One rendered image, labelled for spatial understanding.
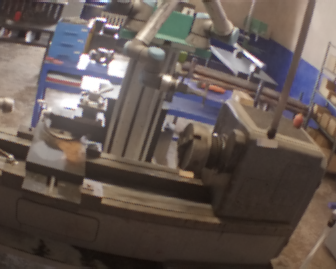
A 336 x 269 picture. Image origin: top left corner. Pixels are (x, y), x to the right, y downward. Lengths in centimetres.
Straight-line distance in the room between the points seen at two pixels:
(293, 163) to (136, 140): 158
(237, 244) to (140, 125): 141
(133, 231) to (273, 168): 79
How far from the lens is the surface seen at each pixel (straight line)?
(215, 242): 230
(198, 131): 212
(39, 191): 187
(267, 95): 579
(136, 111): 326
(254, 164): 207
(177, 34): 303
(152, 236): 218
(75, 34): 393
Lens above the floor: 193
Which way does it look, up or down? 22 degrees down
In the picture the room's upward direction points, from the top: 18 degrees clockwise
